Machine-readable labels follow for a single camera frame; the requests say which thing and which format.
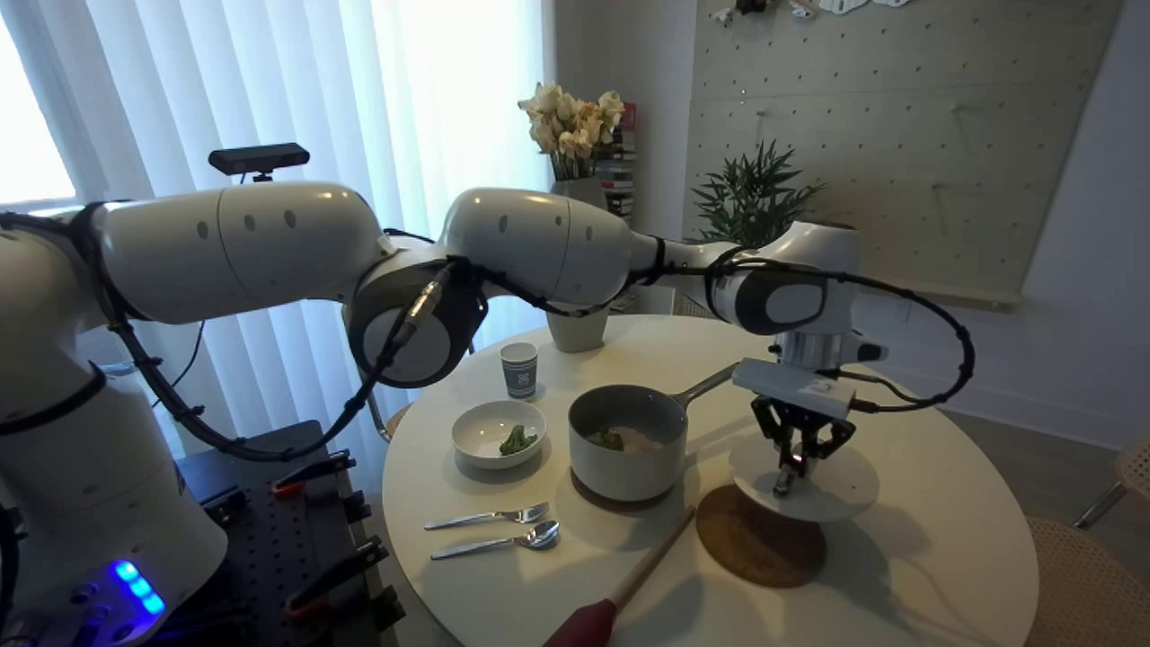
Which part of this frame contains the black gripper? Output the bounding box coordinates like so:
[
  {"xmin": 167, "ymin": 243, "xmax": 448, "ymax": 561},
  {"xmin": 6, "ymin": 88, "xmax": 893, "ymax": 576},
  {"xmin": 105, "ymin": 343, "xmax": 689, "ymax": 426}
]
[{"xmin": 753, "ymin": 396, "xmax": 859, "ymax": 481}]

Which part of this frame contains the wooden spatula red head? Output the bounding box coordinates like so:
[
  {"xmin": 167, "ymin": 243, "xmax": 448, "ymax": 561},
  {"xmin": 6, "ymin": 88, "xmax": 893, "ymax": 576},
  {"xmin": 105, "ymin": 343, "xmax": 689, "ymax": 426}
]
[{"xmin": 538, "ymin": 506, "xmax": 701, "ymax": 647}]

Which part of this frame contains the round cork trivet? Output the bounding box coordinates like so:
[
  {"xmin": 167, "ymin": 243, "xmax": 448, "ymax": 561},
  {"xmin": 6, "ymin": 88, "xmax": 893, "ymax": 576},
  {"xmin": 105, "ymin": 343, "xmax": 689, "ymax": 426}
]
[
  {"xmin": 694, "ymin": 481, "xmax": 829, "ymax": 594},
  {"xmin": 573, "ymin": 480, "xmax": 689, "ymax": 513}
]

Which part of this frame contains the rice and greens filling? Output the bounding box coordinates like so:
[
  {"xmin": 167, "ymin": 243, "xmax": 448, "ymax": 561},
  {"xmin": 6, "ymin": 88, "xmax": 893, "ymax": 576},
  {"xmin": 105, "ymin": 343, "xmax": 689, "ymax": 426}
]
[{"xmin": 584, "ymin": 422, "xmax": 668, "ymax": 461}]

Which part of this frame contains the wooden pegboard shelf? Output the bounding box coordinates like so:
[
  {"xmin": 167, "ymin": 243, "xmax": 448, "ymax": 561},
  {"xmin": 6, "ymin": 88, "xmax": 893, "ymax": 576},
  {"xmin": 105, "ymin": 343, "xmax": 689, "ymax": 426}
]
[{"xmin": 854, "ymin": 271, "xmax": 1023, "ymax": 313}]

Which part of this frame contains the white ribbed tall vase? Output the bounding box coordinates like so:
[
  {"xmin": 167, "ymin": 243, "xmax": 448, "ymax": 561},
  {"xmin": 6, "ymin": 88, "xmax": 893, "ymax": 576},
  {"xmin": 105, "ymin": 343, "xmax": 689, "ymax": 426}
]
[{"xmin": 544, "ymin": 174, "xmax": 617, "ymax": 358}]

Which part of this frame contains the green potted plant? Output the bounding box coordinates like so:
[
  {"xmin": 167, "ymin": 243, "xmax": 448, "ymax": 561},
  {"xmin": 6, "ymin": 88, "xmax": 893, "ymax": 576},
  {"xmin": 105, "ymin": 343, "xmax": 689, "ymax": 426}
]
[{"xmin": 686, "ymin": 137, "xmax": 828, "ymax": 252}]

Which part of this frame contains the green broccoli piece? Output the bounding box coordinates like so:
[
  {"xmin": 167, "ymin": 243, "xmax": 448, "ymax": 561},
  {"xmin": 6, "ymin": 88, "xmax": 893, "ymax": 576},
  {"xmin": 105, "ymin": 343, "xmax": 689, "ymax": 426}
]
[{"xmin": 497, "ymin": 422, "xmax": 544, "ymax": 461}]

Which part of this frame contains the blue white paper cup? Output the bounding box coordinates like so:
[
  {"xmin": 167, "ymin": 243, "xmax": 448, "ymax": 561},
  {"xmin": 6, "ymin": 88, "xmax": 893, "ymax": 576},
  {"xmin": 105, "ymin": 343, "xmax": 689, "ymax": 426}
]
[{"xmin": 497, "ymin": 340, "xmax": 544, "ymax": 404}]

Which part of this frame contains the white ceramic bowl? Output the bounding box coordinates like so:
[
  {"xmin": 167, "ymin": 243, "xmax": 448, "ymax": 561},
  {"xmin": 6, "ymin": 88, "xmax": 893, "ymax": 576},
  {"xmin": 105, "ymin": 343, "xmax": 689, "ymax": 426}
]
[{"xmin": 452, "ymin": 400, "xmax": 549, "ymax": 474}]

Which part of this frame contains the silver spoon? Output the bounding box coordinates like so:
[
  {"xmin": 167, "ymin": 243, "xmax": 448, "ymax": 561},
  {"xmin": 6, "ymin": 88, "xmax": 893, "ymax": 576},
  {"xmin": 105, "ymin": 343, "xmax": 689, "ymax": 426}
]
[{"xmin": 429, "ymin": 519, "xmax": 568, "ymax": 566}]

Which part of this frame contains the silver fork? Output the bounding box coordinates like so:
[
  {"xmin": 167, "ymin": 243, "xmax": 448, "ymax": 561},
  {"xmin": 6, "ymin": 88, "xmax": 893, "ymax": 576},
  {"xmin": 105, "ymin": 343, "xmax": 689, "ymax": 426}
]
[{"xmin": 420, "ymin": 501, "xmax": 554, "ymax": 536}]

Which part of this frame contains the narrow shelf with items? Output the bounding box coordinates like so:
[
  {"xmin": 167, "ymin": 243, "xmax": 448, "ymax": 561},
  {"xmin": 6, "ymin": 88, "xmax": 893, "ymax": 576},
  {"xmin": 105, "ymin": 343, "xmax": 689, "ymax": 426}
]
[{"xmin": 605, "ymin": 102, "xmax": 644, "ymax": 226}]

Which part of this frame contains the black clamp orange grip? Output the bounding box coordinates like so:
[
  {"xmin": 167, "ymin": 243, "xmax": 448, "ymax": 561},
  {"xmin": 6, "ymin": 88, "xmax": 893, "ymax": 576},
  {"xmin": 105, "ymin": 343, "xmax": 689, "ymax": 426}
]
[
  {"xmin": 265, "ymin": 446, "xmax": 360, "ymax": 504},
  {"xmin": 281, "ymin": 531, "xmax": 394, "ymax": 621}
]

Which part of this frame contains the black perforated robot cart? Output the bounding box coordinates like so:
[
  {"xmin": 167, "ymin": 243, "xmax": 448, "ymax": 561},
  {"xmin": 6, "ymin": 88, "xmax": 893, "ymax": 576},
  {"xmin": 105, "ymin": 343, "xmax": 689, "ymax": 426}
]
[{"xmin": 150, "ymin": 419, "xmax": 412, "ymax": 647}]

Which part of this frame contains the white sheer curtain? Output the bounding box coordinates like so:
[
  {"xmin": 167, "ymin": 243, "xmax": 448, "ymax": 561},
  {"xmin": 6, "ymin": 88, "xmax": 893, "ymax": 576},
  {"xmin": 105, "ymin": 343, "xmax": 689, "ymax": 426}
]
[{"xmin": 0, "ymin": 0, "xmax": 559, "ymax": 446}]

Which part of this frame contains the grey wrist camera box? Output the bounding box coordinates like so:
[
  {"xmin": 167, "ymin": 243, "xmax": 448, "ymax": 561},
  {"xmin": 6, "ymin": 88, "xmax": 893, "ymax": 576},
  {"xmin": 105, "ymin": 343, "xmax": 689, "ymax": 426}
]
[{"xmin": 731, "ymin": 358, "xmax": 864, "ymax": 426}]

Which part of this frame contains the white pot with handle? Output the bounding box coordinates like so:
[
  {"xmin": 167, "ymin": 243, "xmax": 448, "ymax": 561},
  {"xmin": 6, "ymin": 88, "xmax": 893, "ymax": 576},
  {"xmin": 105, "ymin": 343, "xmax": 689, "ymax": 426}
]
[{"xmin": 565, "ymin": 360, "xmax": 745, "ymax": 506}]

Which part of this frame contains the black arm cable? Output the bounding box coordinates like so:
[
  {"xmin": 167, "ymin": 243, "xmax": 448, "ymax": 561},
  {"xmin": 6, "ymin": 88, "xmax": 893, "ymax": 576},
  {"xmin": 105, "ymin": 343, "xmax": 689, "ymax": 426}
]
[{"xmin": 67, "ymin": 198, "xmax": 978, "ymax": 467}]

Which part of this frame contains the beige wall pegboard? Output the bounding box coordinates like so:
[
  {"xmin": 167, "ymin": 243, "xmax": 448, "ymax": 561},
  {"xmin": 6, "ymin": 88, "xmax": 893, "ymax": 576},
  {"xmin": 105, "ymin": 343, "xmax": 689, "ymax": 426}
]
[{"xmin": 678, "ymin": 0, "xmax": 1131, "ymax": 309}]

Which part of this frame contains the black external camera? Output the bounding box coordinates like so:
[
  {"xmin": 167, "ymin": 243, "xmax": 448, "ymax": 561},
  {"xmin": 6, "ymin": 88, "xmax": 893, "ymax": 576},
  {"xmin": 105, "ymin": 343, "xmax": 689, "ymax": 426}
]
[{"xmin": 205, "ymin": 142, "xmax": 313, "ymax": 189}]

